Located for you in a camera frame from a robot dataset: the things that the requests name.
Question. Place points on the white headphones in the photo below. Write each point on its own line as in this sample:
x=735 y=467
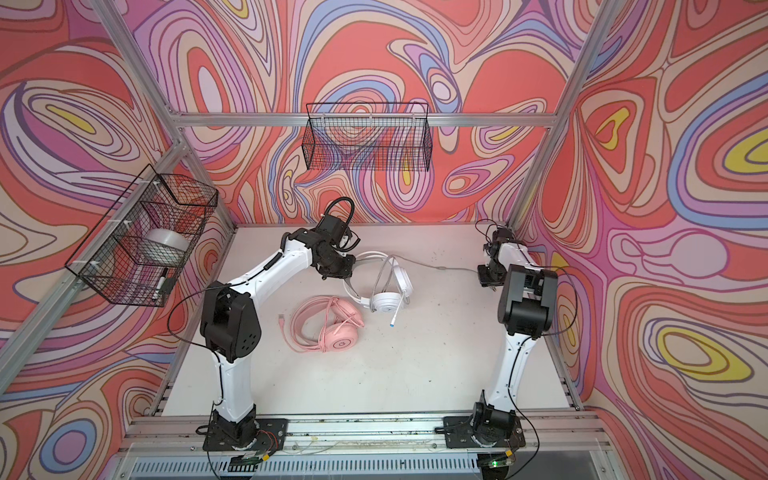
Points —
x=392 y=288

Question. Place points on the black wire basket left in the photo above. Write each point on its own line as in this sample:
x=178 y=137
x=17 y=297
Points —
x=159 y=220

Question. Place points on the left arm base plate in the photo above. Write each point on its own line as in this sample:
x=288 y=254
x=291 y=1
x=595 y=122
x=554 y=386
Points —
x=260 y=435

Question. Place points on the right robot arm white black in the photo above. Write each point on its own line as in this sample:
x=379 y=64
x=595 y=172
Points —
x=526 y=312

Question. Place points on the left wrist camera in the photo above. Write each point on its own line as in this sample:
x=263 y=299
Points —
x=336 y=230

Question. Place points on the pink cat-ear headphones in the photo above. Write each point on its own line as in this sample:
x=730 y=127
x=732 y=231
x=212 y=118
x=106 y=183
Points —
x=342 y=322

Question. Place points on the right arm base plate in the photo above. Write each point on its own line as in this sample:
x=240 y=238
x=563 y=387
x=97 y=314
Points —
x=461 y=432

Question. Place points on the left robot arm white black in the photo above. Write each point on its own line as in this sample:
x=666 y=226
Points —
x=230 y=323

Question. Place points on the black wire basket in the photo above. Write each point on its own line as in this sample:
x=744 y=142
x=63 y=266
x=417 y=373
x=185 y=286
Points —
x=367 y=136
x=159 y=220

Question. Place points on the silver tape roll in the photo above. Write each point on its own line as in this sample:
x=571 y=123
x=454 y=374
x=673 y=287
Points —
x=164 y=247

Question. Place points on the aluminium front rail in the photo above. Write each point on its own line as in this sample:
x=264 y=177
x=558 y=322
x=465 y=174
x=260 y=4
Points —
x=544 y=430

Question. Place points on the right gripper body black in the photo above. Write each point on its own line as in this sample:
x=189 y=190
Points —
x=498 y=270

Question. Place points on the black marker pen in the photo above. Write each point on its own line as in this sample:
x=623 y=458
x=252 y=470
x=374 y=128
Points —
x=158 y=291

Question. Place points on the black wire basket back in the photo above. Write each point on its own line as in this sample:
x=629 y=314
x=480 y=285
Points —
x=367 y=136

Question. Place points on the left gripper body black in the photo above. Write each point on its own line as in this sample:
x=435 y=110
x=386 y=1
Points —
x=338 y=265

